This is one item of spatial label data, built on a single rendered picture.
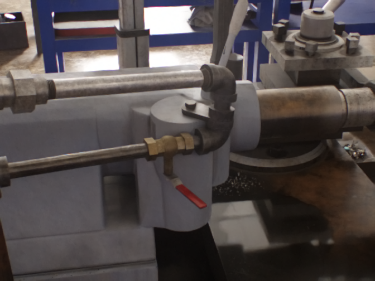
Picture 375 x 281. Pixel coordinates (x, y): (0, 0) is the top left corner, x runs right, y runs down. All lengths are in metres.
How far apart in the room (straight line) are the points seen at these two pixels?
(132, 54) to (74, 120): 1.20
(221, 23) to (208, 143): 0.98
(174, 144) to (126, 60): 1.29
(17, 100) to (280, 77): 0.65
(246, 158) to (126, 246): 0.34
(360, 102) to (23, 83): 0.55
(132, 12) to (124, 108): 1.17
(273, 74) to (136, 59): 0.92
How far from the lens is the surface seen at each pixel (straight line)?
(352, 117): 0.94
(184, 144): 0.71
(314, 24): 1.08
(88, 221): 0.83
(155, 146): 0.70
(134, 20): 1.96
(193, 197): 0.70
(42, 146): 0.81
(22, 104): 0.60
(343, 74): 1.14
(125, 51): 1.97
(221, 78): 0.70
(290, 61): 1.03
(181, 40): 2.69
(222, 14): 1.67
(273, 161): 1.07
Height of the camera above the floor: 1.49
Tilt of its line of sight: 28 degrees down
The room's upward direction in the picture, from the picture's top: straight up
